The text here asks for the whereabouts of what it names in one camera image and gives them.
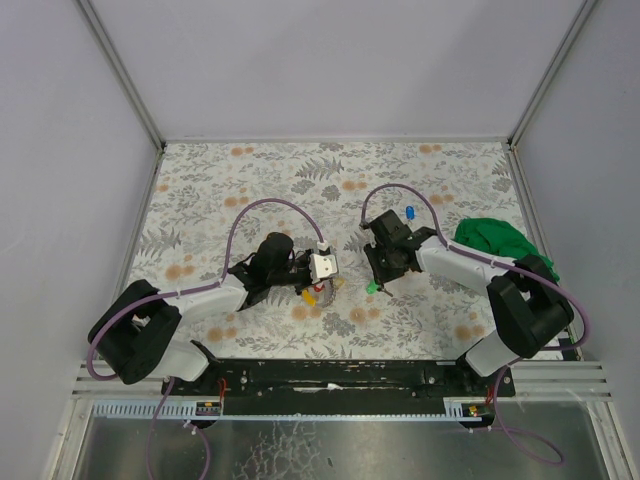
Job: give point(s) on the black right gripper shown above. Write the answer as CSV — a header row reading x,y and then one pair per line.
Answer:
x,y
377,265

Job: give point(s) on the green tag key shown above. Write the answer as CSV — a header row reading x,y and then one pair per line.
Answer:
x,y
373,287

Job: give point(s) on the spiral keyring with yellow handle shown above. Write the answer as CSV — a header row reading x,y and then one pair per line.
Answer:
x,y
323,294

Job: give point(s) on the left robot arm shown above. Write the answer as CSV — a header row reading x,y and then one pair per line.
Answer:
x,y
135,337

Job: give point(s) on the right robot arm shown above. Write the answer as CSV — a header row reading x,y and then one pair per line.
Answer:
x,y
528,310

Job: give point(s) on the floral table mat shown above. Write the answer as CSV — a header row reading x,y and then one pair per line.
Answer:
x,y
214,203

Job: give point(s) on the green cloth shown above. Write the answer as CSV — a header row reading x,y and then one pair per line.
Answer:
x,y
498,238

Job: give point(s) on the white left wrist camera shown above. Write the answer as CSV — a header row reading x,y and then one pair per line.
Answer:
x,y
323,263

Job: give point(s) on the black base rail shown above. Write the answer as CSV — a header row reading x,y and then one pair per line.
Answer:
x,y
365,382

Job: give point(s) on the white cable duct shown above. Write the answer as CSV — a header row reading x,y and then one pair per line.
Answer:
x,y
416,409

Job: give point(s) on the right aluminium frame post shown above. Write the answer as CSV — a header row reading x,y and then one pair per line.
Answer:
x,y
569,39

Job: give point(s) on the aluminium frame post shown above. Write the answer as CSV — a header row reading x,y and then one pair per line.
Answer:
x,y
569,39
107,48

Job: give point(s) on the left aluminium frame post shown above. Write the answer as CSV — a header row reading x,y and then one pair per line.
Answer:
x,y
107,48

